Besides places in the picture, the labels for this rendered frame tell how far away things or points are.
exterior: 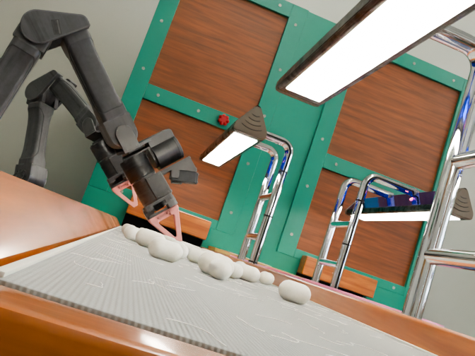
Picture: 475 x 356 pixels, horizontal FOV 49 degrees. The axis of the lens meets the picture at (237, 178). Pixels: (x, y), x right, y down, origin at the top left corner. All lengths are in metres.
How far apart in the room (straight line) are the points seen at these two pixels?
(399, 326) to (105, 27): 2.68
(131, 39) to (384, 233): 1.70
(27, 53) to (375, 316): 0.79
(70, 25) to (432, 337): 0.85
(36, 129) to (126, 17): 1.51
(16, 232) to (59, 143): 2.72
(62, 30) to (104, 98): 0.15
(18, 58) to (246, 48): 1.20
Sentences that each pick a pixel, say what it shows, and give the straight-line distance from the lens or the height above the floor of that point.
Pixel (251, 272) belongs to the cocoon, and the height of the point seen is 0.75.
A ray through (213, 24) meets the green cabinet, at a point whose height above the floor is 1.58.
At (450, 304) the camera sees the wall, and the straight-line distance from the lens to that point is 3.35.
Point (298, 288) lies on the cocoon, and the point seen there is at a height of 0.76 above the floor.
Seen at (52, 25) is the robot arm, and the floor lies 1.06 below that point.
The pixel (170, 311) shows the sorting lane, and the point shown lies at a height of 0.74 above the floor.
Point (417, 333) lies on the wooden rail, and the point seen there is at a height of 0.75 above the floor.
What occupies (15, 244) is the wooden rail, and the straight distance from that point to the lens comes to 0.18.
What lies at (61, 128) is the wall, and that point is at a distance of 2.92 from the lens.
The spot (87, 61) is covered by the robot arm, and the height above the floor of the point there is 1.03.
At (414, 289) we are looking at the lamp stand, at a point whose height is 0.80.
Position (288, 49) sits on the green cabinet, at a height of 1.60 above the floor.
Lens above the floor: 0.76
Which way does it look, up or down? 8 degrees up
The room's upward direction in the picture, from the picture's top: 19 degrees clockwise
